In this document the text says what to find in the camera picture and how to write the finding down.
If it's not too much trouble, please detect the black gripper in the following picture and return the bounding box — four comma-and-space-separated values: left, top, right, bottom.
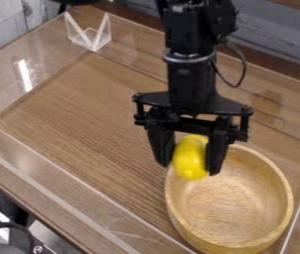
133, 53, 253, 176

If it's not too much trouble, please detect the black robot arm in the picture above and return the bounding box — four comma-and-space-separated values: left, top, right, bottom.
131, 0, 253, 176

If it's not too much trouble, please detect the black cable lower left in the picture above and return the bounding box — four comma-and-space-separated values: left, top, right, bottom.
0, 221, 38, 254

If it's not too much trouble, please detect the brown wooden bowl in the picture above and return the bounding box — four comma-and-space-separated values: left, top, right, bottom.
165, 145, 295, 254

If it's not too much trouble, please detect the clear acrylic corner bracket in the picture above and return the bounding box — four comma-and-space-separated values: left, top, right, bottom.
65, 13, 111, 52

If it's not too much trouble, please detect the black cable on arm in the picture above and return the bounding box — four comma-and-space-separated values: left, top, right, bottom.
210, 36, 248, 89

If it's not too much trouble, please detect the black metal bracket with screw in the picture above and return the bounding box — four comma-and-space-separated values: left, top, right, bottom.
27, 233, 58, 254

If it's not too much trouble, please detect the yellow lemon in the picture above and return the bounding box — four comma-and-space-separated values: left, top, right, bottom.
172, 134, 209, 181

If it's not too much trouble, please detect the clear acrylic tray wall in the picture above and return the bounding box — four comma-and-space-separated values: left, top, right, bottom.
0, 17, 300, 254

